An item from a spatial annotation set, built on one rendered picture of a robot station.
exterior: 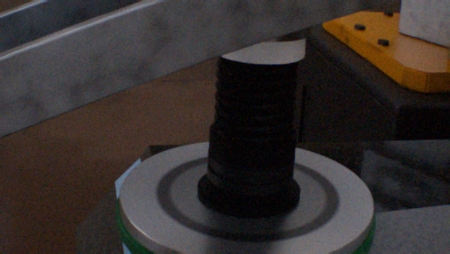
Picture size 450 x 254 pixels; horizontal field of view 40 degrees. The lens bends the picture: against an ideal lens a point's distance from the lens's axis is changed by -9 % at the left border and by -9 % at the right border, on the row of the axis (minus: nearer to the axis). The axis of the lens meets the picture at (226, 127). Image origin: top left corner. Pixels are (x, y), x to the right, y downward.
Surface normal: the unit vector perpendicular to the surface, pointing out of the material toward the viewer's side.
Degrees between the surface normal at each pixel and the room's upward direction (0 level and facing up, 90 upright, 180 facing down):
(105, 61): 90
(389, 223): 0
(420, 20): 90
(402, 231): 0
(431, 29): 90
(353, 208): 0
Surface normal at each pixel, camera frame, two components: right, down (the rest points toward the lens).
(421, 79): -0.52, 0.31
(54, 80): 0.37, 0.38
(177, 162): 0.04, -0.92
